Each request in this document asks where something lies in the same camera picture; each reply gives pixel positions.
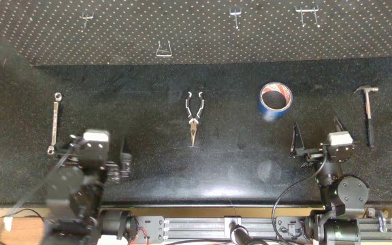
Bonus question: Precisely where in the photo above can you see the mounting rail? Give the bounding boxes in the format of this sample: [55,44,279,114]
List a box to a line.
[97,207,392,245]

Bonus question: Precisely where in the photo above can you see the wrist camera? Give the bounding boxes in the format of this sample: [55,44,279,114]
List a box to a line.
[323,131,355,163]
[82,129,111,144]

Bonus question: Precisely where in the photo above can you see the double metal hook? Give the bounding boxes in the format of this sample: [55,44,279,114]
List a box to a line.
[294,5,321,29]

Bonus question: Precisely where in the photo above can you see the metal loop hook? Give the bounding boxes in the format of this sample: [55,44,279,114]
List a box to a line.
[154,39,174,58]

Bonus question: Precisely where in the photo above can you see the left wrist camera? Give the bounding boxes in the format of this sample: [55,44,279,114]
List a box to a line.
[82,129,111,144]

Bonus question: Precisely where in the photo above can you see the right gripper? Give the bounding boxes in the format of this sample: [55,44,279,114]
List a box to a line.
[289,116,346,168]

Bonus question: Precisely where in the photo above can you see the roll of blue tape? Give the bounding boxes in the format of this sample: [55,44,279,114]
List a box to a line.
[259,81,294,120]

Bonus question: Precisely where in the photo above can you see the black cable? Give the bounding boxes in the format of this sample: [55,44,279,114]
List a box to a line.
[271,153,329,244]
[2,135,81,222]

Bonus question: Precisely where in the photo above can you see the wrench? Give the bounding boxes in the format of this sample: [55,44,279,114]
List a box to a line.
[46,92,63,156]

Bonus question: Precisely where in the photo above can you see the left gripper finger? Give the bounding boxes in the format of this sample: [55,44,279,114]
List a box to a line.
[119,135,133,179]

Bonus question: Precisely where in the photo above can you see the black and white pliers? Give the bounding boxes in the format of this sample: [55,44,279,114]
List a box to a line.
[184,91,206,148]

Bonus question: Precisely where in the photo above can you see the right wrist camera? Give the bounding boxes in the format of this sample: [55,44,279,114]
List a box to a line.
[323,131,355,163]

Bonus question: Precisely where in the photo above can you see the black pegboard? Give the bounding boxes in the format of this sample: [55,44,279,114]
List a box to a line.
[0,0,392,67]

